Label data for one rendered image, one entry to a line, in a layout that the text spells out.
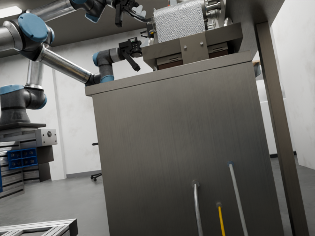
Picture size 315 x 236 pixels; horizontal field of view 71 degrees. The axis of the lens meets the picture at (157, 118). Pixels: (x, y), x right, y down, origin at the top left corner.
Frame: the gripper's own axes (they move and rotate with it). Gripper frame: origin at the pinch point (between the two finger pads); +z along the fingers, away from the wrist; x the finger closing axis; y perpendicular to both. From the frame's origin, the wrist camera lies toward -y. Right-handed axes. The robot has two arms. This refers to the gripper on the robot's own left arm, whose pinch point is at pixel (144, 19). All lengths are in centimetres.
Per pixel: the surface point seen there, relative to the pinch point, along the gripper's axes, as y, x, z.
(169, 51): -12.8, -23.8, 30.0
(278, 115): -9, 9, 84
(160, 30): -1.9, -4.2, 13.2
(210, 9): 19.6, 1.0, 29.0
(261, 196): -42, -30, 86
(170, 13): 7.4, -4.2, 13.5
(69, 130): -205, 319, -207
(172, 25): 3.0, -4.2, 17.6
